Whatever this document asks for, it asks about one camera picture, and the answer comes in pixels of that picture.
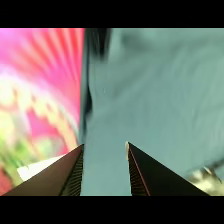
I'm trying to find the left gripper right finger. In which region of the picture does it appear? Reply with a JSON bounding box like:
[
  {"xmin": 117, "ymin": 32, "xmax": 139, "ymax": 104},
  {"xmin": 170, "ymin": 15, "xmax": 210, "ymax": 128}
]
[{"xmin": 125, "ymin": 141, "xmax": 210, "ymax": 197}]

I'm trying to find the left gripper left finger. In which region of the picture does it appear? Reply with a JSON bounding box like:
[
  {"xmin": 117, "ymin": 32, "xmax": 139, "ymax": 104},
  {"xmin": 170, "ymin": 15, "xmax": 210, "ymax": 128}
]
[{"xmin": 2, "ymin": 143, "xmax": 85, "ymax": 197}]

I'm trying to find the grey-blue garment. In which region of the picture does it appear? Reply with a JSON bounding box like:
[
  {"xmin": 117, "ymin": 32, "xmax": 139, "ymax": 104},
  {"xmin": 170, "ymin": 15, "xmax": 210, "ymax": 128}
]
[{"xmin": 78, "ymin": 27, "xmax": 224, "ymax": 197}]

